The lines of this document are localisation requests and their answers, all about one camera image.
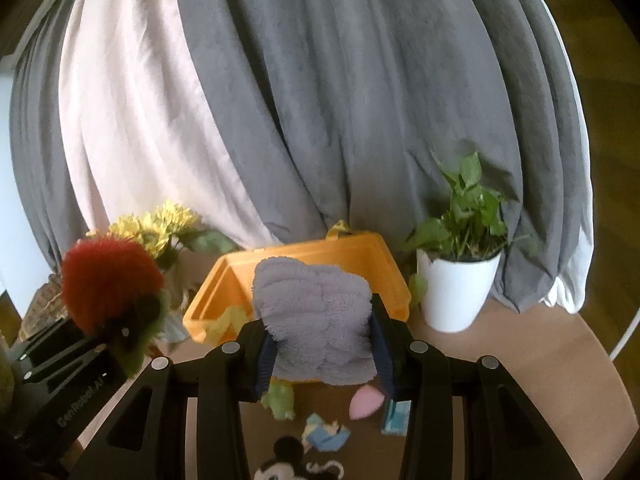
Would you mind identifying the teal white small box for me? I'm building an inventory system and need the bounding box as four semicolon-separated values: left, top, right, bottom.
381;399;411;437

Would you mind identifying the green plush frog toy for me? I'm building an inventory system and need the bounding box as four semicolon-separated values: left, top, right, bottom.
260;378;295;422

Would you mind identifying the pink egg sponge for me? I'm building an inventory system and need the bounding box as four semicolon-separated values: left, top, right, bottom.
348;385;385;420

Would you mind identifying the red green fuzzy plush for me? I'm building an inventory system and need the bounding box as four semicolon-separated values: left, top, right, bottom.
62;235;168;378

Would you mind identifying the grey fluffy plush cloth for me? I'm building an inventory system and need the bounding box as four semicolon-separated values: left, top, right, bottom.
253;270;376;386

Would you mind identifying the Mickey Mouse plush toy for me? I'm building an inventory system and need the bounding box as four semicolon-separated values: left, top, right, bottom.
254;436;345;480

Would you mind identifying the orange plastic basket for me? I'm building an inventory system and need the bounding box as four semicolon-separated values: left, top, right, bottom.
182;222;411;344

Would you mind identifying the white plant pot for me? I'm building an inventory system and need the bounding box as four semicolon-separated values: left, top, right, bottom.
416;249;501;334

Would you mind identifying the green potted plant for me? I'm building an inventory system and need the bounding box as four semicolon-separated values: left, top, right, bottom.
399;149;532;306

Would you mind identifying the yellow sunflower bouquet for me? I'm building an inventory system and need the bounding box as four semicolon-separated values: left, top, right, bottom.
86;200;240;272

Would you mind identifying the white sheer curtain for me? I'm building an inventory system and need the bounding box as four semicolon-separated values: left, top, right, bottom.
58;0;277;248

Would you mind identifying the grey curtain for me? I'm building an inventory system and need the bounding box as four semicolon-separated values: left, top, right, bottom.
10;0;593;312

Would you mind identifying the white cable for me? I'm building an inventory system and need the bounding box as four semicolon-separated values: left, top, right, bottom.
607;303;640;361

